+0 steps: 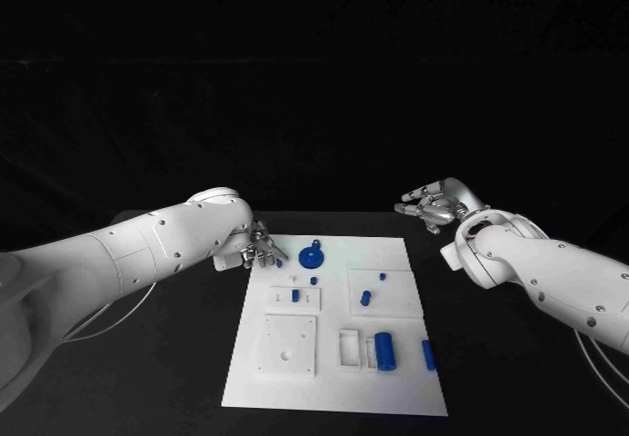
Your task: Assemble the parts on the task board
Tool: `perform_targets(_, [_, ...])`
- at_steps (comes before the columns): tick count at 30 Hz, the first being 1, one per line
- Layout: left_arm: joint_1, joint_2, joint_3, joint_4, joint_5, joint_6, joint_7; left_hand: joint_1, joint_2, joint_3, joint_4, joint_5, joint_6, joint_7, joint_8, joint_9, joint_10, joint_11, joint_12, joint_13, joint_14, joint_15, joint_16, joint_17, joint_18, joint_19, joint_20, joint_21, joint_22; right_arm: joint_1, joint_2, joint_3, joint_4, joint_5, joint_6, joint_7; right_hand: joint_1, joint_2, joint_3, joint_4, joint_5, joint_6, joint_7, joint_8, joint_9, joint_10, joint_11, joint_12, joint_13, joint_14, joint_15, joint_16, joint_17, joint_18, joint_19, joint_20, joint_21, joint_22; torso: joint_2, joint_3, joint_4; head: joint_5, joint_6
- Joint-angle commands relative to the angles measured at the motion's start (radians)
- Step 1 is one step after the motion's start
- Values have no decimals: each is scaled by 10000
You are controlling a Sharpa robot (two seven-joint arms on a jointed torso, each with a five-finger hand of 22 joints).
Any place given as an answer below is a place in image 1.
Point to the white task board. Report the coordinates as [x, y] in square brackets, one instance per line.
[339, 323]

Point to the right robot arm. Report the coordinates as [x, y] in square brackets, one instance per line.
[549, 276]

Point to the large blue cylinder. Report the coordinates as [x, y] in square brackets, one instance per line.
[383, 351]

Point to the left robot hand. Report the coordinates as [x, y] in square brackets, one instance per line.
[259, 246]

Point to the long thin blue cylinder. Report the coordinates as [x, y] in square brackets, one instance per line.
[428, 355]

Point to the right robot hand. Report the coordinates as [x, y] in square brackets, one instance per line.
[444, 201]

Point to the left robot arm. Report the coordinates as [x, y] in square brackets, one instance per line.
[122, 259]

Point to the blue short cylinder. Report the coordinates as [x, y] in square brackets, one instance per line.
[365, 298]

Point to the blue gear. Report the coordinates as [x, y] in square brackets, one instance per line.
[311, 256]

